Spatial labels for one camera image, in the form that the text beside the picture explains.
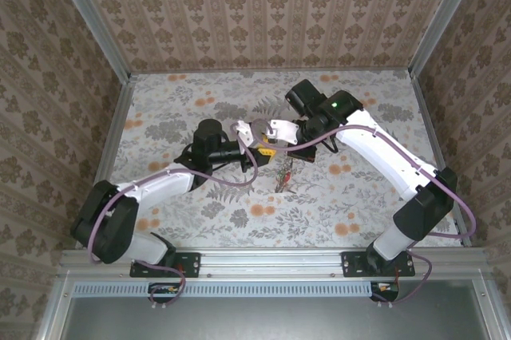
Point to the aluminium corner post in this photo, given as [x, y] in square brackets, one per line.
[92, 20]
[443, 16]

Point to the black connector box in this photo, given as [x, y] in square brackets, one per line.
[163, 289]
[385, 288]

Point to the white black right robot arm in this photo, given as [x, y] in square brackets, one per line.
[383, 148]

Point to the aluminium table edge rail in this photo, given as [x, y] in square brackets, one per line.
[433, 136]
[271, 71]
[113, 132]

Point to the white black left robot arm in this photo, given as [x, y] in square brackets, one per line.
[159, 186]

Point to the aluminium frame bar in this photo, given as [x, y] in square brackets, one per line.
[490, 316]
[54, 312]

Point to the grey metal panel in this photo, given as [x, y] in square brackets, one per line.
[259, 320]

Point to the long aluminium base rail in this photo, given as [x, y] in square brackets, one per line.
[271, 262]

